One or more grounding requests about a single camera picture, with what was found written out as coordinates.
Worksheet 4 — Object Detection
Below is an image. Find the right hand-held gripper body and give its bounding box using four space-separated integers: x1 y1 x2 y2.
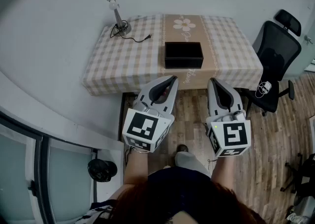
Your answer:
206 109 252 158

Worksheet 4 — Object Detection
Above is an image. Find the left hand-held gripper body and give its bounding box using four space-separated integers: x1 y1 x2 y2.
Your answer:
122 99 175 154

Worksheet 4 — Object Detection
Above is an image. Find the black rectangular box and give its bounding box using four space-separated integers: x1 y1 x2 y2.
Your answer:
164 41 204 69

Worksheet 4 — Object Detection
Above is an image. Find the person's right forearm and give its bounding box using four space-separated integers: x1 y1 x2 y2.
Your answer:
211 154 238 194

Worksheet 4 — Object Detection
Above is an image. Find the person's left forearm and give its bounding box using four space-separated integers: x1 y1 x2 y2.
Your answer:
123 146 155 187

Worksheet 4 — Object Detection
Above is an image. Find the beige checked flower tablecloth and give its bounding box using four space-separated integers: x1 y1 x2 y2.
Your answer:
82 13 264 96

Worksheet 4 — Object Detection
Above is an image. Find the person's grey trouser leg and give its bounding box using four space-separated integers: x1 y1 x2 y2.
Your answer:
174 151 212 178

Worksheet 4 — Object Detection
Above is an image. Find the person's dark top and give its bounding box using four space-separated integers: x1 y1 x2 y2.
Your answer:
147 166 214 194

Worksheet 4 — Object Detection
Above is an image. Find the black mesh office chair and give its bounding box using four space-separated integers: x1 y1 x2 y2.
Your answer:
240 9 302 117

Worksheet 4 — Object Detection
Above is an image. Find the silver desk lamp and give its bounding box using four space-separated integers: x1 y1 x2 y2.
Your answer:
106 0 132 37

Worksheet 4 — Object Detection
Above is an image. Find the black swivel chair base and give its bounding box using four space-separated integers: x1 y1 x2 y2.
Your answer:
280 153 315 200

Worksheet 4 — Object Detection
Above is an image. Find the striped dark and white cloth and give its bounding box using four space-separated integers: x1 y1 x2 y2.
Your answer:
81 199 119 224

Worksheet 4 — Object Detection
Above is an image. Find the thin metal bracelet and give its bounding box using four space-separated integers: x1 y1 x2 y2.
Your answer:
129 147 151 155

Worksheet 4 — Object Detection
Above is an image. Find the white charger with cable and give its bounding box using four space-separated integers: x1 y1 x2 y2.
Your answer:
255 80 273 98

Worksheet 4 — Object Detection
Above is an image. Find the black lamp power cable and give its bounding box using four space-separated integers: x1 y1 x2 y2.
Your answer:
109 20 152 43

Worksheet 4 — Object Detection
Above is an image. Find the glass door with dark frame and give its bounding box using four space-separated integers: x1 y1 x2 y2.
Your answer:
0 112 99 224

